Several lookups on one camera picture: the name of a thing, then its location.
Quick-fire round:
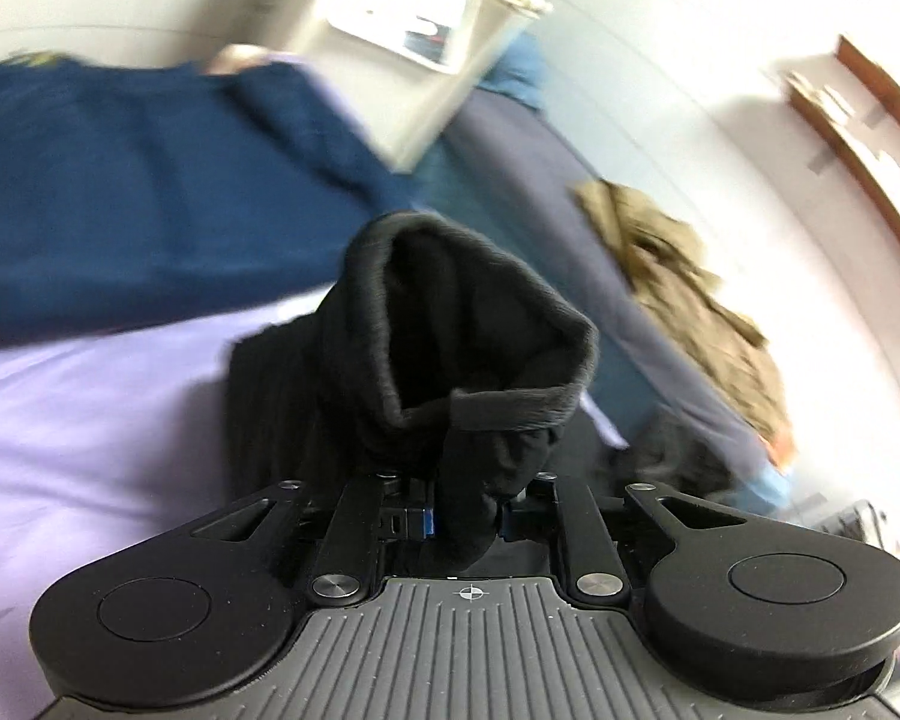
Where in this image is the light blue cloth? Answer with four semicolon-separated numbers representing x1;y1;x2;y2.
739;463;794;515

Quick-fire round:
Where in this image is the black quilted jacket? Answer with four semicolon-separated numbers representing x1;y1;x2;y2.
227;211;602;569

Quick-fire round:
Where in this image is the dark grey cloth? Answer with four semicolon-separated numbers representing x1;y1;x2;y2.
628;409;732;500

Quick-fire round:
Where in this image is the olive green jacket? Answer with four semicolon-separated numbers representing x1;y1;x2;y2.
574;180;800;473

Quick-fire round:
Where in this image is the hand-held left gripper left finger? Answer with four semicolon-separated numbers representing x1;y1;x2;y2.
187;471;437;606

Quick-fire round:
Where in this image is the lavender floral bed sheet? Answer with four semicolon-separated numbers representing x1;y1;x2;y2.
0;52;361;720

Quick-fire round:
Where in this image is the wooden wall shelf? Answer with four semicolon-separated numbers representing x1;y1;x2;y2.
784;34;900;295

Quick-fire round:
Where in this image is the white cabinet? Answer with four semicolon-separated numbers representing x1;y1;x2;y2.
246;0;556;172

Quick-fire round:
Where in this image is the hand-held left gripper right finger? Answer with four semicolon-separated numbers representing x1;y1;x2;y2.
499;471;751;606

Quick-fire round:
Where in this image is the grey blue sheet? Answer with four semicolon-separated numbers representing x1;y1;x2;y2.
442;88;785;500

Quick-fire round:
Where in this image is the navy blue blanket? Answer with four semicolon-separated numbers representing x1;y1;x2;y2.
0;58;422;355

